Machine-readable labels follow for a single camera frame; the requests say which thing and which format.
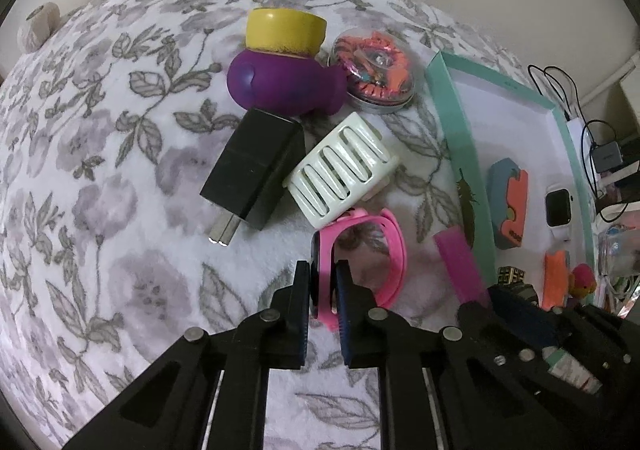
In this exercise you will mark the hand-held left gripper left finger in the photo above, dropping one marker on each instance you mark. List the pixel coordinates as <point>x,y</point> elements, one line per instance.
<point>302,330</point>

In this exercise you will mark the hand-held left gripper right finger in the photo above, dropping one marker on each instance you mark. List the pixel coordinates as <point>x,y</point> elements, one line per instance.
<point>345,330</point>

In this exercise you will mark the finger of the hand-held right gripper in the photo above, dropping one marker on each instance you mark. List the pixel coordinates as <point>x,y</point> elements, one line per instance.
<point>525,317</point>
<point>610,340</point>

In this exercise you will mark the black toy car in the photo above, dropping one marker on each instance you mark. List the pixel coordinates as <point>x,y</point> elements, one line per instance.
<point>522,294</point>

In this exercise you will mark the orange small piece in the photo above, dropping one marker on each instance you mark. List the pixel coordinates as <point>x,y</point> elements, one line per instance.
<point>556,280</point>

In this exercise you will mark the small pink-haired doll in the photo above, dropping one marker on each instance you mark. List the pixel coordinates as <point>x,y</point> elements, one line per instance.
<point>582,280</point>

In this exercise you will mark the magenta plastic comb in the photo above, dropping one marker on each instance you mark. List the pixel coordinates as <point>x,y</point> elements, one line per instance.
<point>457,260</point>

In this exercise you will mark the pink wristband watch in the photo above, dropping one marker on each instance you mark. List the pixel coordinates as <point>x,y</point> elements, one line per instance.
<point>392,250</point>

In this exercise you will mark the white slotted plastic case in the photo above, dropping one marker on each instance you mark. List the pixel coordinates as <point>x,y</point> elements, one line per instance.
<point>345,169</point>

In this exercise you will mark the black charger plug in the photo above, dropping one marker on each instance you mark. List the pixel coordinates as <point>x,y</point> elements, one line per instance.
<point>255,164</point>

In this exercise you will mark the teal shallow cardboard box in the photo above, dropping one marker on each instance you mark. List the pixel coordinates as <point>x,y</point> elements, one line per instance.
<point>500,119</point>

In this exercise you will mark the purple toy with yellow cap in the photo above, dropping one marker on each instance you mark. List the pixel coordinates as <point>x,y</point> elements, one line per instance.
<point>285,79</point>

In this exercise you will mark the clear dome orange toy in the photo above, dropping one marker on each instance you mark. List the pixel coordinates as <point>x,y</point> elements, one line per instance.
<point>375,69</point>

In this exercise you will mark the clear plastic jar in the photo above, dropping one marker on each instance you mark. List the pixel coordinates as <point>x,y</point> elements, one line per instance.
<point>620,250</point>

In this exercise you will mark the white smartwatch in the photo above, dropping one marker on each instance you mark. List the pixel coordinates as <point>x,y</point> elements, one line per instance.
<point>557,210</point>

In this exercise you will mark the orange and blue block toy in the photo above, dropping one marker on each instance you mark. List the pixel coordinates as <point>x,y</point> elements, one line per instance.
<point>510,205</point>

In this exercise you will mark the black power adapter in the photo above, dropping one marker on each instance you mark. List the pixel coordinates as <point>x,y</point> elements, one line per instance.
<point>607,157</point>

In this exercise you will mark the white power strip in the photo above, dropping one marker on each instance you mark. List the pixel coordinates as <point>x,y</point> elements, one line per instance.
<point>577,132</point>

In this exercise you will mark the grey floral blanket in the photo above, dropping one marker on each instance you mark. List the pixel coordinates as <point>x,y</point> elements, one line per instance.
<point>100,180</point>

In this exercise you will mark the white shelf unit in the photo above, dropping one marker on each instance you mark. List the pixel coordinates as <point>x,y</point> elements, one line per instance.
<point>631,79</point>

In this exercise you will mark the white woven ball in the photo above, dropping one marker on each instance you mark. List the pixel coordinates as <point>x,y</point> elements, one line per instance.
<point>37,27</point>

